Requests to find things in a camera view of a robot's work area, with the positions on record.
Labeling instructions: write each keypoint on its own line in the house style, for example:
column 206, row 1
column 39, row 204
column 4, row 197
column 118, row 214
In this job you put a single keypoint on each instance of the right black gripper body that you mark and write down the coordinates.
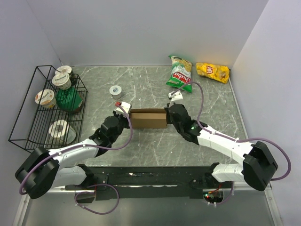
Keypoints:
column 168, row 119

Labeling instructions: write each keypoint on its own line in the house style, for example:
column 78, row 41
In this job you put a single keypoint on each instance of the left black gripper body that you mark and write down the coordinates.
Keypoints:
column 123, row 123

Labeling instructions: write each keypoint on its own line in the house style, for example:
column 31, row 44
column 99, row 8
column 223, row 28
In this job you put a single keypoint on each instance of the brown cardboard box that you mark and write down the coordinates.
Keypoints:
column 148, row 118

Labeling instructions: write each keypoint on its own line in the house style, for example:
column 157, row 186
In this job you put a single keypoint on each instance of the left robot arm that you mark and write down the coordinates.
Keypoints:
column 45, row 169

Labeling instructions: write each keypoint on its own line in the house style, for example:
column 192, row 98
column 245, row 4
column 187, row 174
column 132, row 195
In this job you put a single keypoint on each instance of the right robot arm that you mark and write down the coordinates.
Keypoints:
column 235, row 150

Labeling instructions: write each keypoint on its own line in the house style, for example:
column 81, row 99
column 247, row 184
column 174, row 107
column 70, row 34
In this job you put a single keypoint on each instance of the small white yogurt cup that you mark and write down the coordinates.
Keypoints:
column 116, row 91

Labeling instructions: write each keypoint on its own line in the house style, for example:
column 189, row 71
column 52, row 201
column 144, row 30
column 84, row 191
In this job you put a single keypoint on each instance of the green Chuba snack bag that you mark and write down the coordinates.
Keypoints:
column 180, row 73

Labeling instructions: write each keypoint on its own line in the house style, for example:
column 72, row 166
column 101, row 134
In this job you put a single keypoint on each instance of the green bottle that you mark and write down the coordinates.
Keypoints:
column 69, row 100

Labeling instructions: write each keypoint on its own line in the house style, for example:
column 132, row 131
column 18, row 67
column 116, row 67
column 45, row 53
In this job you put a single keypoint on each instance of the white tape roll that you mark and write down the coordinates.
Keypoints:
column 61, row 132

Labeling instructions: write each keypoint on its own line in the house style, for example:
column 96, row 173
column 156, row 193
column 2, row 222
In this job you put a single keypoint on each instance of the yellow Lays chips bag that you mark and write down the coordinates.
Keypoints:
column 218, row 73

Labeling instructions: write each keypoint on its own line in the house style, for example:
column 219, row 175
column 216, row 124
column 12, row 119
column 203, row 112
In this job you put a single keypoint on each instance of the Chobani yogurt cup middle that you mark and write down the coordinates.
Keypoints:
column 62, row 81

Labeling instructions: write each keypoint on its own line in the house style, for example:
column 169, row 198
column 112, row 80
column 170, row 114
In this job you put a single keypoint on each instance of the chobani yogurt cup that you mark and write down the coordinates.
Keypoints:
column 46, row 98
column 62, row 81

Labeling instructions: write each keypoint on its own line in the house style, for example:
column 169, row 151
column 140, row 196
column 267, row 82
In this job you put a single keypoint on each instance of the Chobani yogurt cup front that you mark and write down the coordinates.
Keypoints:
column 46, row 98

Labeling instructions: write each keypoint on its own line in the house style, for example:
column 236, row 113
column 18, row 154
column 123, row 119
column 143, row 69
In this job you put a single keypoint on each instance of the yogurt cup rear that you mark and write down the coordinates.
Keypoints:
column 63, row 69

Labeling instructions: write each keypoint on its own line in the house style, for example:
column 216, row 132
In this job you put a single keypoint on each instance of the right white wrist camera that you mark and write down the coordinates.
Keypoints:
column 175, row 98

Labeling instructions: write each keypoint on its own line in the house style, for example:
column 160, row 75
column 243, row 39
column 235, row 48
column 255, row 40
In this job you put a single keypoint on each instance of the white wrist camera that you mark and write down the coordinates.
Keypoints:
column 123, row 107
column 175, row 98

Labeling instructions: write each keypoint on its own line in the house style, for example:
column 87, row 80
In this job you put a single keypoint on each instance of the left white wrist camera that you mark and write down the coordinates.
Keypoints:
column 123, row 107

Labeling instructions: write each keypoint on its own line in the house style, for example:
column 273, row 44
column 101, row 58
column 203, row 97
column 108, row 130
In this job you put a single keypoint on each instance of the black wire rack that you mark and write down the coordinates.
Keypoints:
column 33, row 121

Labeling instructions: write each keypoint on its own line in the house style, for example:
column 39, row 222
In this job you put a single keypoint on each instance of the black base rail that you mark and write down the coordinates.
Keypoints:
column 161, row 182

